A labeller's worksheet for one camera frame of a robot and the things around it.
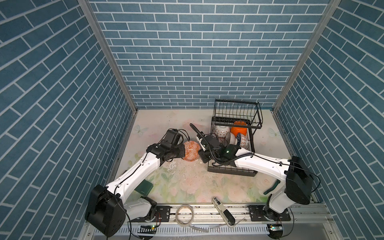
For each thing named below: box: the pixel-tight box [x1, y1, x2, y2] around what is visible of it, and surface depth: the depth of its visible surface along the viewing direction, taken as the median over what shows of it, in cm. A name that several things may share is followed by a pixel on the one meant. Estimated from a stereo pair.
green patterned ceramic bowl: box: [214, 125, 231, 138], surface depth 103 cm
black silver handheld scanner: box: [211, 196, 236, 227], surface depth 72 cm
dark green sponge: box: [134, 179, 154, 196], surface depth 82 cm
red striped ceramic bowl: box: [225, 132, 238, 147], surface depth 95 cm
